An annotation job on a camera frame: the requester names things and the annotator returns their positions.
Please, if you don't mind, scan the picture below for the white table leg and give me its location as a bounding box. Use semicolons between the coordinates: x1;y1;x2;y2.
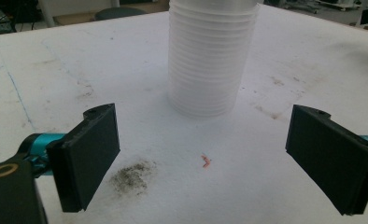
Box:
37;0;57;28

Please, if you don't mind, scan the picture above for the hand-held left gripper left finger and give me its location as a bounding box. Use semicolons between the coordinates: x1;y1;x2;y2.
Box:
46;103;121;214

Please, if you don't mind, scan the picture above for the small orange scrap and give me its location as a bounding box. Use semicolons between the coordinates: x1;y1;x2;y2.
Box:
200;153;213;169

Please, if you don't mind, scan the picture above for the dark equipment with cables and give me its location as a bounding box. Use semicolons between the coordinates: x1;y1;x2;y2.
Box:
0;0;40;36

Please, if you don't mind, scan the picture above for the stack of white plastic cups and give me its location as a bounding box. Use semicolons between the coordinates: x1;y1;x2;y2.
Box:
167;0;261;119

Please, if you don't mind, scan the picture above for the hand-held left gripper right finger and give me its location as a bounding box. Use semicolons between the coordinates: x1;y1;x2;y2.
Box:
285;104;368;217

